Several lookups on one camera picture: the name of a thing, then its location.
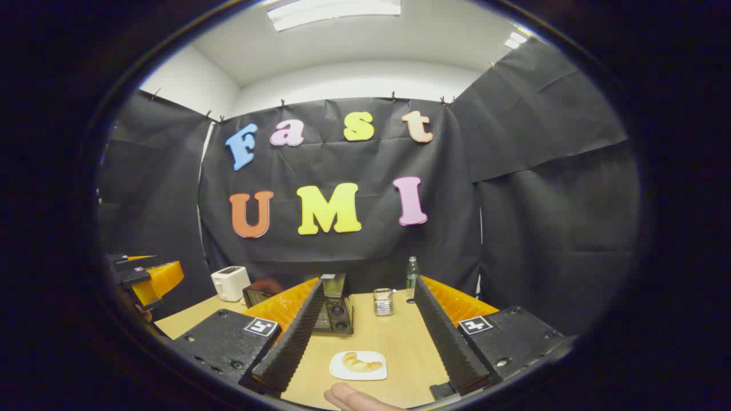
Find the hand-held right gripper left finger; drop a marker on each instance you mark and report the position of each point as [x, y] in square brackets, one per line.
[294, 339]

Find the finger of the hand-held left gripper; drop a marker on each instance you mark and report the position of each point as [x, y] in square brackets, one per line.
[134, 258]
[163, 277]

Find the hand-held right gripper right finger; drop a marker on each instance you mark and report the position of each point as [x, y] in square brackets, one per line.
[448, 337]

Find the black electric oven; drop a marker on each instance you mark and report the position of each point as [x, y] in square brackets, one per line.
[337, 311]

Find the golden croissant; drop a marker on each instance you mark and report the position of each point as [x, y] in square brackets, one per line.
[361, 363]

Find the white square plate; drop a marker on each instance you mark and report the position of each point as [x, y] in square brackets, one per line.
[340, 371]

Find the clear plastic bottle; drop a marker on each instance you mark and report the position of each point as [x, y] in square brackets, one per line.
[412, 279]

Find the white toaster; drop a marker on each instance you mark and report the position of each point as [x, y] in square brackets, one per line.
[230, 283]

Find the small glass jar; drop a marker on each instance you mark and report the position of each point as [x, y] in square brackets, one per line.
[383, 302]

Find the black backdrop cloth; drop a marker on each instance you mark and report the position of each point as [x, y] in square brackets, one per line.
[342, 165]

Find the ceiling light panel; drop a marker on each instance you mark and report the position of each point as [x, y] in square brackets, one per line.
[515, 40]
[334, 11]

